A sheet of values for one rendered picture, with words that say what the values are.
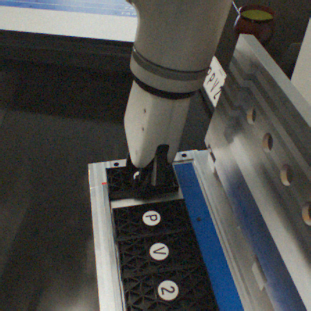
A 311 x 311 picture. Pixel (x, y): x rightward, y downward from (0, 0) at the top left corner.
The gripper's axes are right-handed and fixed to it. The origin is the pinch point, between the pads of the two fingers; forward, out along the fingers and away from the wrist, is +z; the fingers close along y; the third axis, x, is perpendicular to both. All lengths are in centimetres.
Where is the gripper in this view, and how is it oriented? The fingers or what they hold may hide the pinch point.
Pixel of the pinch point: (141, 171)
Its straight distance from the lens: 50.1
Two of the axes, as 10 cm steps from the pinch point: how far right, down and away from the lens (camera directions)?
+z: -2.0, 7.1, 6.7
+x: 9.6, 0.2, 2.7
